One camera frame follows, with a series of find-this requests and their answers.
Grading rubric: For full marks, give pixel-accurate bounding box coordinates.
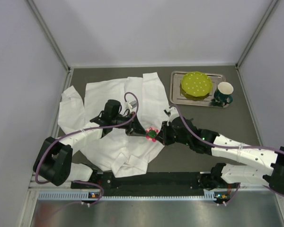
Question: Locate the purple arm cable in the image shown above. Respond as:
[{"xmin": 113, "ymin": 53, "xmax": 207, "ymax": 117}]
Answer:
[
  {"xmin": 170, "ymin": 105, "xmax": 284, "ymax": 197},
  {"xmin": 35, "ymin": 92, "xmax": 139, "ymax": 184}
]

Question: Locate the green dotted plate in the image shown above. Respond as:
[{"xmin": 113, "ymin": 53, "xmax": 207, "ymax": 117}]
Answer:
[{"xmin": 180, "ymin": 71, "xmax": 213, "ymax": 99}]

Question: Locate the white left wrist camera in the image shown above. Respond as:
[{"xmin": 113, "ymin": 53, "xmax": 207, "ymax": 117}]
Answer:
[{"xmin": 125, "ymin": 101, "xmax": 137, "ymax": 113}]

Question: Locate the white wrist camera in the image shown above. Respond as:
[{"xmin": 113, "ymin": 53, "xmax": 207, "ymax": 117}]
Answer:
[
  {"xmin": 125, "ymin": 101, "xmax": 137, "ymax": 113},
  {"xmin": 164, "ymin": 106, "xmax": 179, "ymax": 122}
]

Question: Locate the grey slotted cable duct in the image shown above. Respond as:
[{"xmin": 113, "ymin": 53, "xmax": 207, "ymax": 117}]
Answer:
[{"xmin": 39, "ymin": 189, "xmax": 230, "ymax": 201}]

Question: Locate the pink flower brooch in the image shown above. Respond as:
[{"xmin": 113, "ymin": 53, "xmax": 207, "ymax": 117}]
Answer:
[{"xmin": 146, "ymin": 127, "xmax": 159, "ymax": 142}]

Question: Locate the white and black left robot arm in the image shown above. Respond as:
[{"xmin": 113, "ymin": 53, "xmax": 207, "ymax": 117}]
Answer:
[{"xmin": 33, "ymin": 99, "xmax": 146, "ymax": 186}]

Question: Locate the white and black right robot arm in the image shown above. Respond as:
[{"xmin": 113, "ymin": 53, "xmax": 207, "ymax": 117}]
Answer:
[{"xmin": 155, "ymin": 117, "xmax": 284, "ymax": 195}]

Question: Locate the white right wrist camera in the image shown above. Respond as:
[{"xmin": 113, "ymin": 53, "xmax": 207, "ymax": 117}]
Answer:
[{"xmin": 164, "ymin": 106, "xmax": 179, "ymax": 122}]

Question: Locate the dark green mug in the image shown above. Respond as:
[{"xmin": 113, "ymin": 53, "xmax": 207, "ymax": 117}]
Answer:
[{"xmin": 213, "ymin": 82, "xmax": 234, "ymax": 105}]

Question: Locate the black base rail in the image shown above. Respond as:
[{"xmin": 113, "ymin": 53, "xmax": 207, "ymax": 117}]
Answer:
[{"xmin": 71, "ymin": 171, "xmax": 239, "ymax": 197}]

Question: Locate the silver metal tray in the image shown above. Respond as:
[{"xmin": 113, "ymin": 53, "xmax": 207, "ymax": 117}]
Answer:
[{"xmin": 169, "ymin": 71, "xmax": 229, "ymax": 108}]

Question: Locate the white shirt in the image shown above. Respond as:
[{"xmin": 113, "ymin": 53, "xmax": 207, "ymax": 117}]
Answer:
[{"xmin": 58, "ymin": 72, "xmax": 169, "ymax": 177}]

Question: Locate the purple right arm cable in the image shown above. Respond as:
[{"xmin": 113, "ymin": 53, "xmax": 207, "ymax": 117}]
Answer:
[{"xmin": 170, "ymin": 105, "xmax": 284, "ymax": 197}]

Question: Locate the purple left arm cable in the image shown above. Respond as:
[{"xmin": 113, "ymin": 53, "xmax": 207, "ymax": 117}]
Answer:
[{"xmin": 35, "ymin": 92, "xmax": 139, "ymax": 184}]

